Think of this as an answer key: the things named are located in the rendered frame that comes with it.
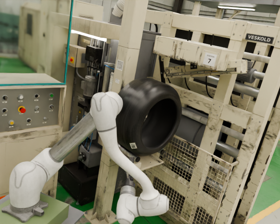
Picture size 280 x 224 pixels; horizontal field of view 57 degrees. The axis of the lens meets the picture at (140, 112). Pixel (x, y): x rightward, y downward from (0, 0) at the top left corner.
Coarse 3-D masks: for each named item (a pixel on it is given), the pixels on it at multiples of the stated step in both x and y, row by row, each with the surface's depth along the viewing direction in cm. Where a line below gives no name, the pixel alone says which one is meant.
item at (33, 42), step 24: (0, 0) 162; (24, 0) 172; (48, 0) 182; (72, 0) 193; (0, 24) 167; (24, 24) 177; (48, 24) 188; (0, 48) 172; (24, 48) 182; (48, 48) 194; (0, 72) 177; (24, 72) 188; (48, 72) 200
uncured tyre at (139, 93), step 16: (144, 80) 190; (128, 96) 181; (144, 96) 176; (160, 96) 181; (176, 96) 195; (128, 112) 175; (144, 112) 175; (160, 112) 227; (176, 112) 205; (128, 128) 176; (144, 128) 226; (160, 128) 224; (176, 128) 210; (128, 144) 183; (144, 144) 216; (160, 144) 204
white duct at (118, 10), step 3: (120, 0) 239; (123, 0) 237; (117, 3) 242; (120, 3) 239; (123, 3) 238; (117, 6) 242; (120, 6) 241; (123, 6) 240; (114, 9) 246; (117, 9) 244; (120, 9) 242; (123, 9) 243; (114, 12) 247; (117, 12) 246; (120, 12) 245; (117, 15) 247; (120, 15) 248
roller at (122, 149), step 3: (120, 147) 204; (123, 147) 203; (120, 150) 203; (123, 150) 201; (126, 150) 200; (126, 153) 198; (129, 153) 197; (132, 153) 196; (129, 156) 196; (132, 156) 194; (135, 156) 193; (138, 156) 193; (135, 159) 192; (138, 159) 193
